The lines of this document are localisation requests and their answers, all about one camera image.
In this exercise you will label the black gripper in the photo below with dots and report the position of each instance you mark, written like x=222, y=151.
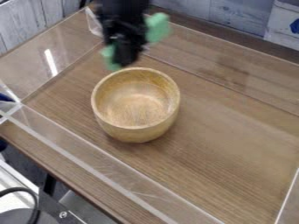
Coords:
x=122, y=18

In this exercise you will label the green rectangular block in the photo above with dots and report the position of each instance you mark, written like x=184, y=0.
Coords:
x=158, y=30

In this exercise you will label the brown wooden bowl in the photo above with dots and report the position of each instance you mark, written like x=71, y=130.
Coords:
x=135, y=103

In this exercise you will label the black table leg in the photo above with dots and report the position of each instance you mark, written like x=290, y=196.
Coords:
x=50, y=184

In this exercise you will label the metal plate with screw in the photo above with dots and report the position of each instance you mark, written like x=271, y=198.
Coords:
x=54, y=212

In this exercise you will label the clear acrylic corner bracket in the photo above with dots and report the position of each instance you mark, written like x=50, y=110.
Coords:
x=94, y=24

